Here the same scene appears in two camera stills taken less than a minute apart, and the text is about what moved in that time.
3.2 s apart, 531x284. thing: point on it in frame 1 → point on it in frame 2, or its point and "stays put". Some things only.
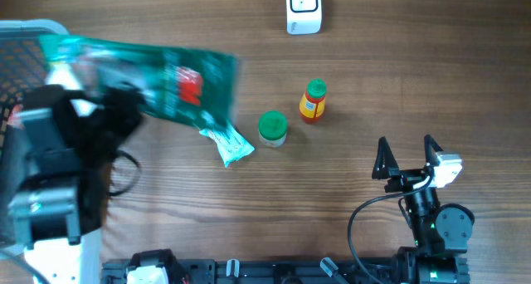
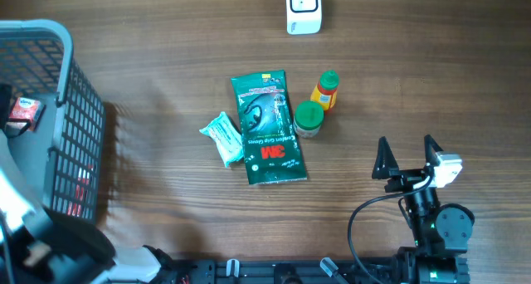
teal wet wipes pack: [231, 143] stays put
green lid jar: [273, 128] → [309, 115]
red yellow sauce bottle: [312, 103] → [325, 90]
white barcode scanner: [304, 9] stays put
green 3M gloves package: [195, 86] → [271, 140]
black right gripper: [403, 178] stays put
